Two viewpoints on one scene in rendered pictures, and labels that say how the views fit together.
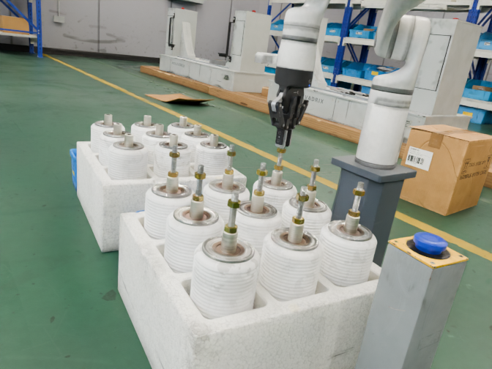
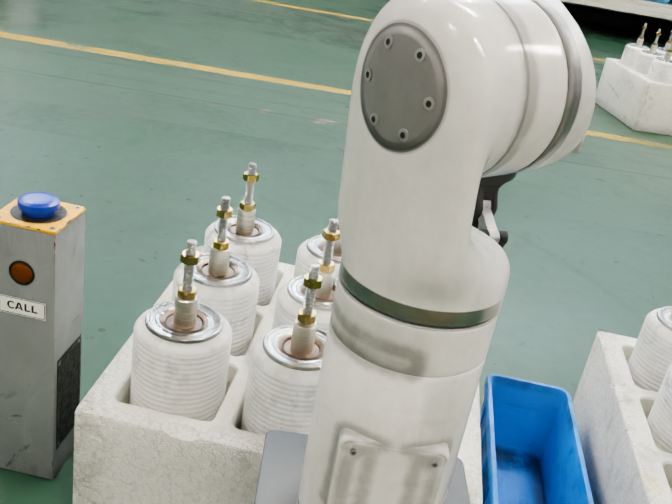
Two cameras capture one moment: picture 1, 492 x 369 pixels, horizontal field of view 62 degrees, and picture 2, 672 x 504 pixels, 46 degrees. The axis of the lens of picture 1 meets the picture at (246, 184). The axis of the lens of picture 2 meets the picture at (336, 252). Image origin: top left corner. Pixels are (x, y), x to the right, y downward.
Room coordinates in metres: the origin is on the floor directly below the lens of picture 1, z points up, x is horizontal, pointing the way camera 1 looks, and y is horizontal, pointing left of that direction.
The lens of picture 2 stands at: (1.15, -0.65, 0.67)
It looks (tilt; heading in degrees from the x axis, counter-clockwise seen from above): 25 degrees down; 126
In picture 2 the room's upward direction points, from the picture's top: 10 degrees clockwise
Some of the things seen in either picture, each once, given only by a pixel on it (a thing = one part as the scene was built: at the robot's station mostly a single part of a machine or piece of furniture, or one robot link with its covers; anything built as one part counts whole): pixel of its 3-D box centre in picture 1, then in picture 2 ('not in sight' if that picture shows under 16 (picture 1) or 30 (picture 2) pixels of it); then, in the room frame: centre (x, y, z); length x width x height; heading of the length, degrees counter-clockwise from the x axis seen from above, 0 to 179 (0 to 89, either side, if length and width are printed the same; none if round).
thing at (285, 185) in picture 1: (275, 184); not in sight; (0.85, -0.06, 0.25); 0.08 x 0.08 x 0.01
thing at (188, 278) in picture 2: (356, 203); (188, 276); (0.65, -0.19, 0.30); 0.01 x 0.01 x 0.08
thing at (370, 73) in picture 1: (385, 74); not in sight; (6.07, -1.74, 0.36); 0.50 x 0.38 x 0.21; 129
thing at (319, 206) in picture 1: (307, 204); (301, 347); (0.75, -0.13, 0.25); 0.08 x 0.08 x 0.01
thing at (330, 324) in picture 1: (244, 286); (300, 410); (0.69, -0.03, 0.09); 0.39 x 0.39 x 0.18; 32
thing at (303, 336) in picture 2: (309, 198); (303, 336); (0.75, -0.13, 0.26); 0.02 x 0.02 x 0.03
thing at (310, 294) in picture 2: (312, 179); (309, 300); (0.75, -0.13, 0.31); 0.01 x 0.01 x 0.08
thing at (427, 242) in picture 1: (429, 244); (38, 207); (0.48, -0.24, 0.32); 0.04 x 0.04 x 0.02
